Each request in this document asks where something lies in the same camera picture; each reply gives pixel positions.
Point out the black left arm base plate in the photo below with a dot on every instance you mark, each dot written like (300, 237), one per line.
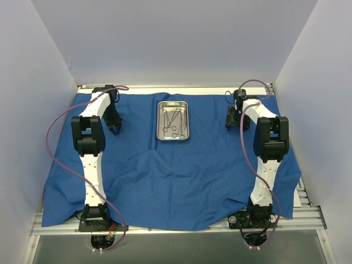
(98, 225)

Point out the stainless steel instrument tray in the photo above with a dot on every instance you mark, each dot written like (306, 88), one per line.
(170, 106)

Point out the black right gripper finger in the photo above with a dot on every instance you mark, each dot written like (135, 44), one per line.
(229, 115)
(228, 125)

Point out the blue surgical drape cloth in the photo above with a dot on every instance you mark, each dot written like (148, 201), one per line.
(186, 185)

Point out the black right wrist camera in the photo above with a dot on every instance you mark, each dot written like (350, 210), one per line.
(239, 94)

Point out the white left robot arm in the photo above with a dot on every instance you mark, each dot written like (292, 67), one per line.
(89, 142)

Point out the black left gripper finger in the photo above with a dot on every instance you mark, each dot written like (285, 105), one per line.
(112, 129)
(118, 127)

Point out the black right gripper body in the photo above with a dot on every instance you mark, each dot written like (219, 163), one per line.
(235, 121)

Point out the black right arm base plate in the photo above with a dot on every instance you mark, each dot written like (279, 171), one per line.
(244, 220)

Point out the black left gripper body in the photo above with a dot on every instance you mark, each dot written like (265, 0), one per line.
(113, 122)

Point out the steel surgical scissors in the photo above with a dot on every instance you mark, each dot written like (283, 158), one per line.
(180, 124)

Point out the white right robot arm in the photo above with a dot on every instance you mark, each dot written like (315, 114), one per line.
(270, 145)

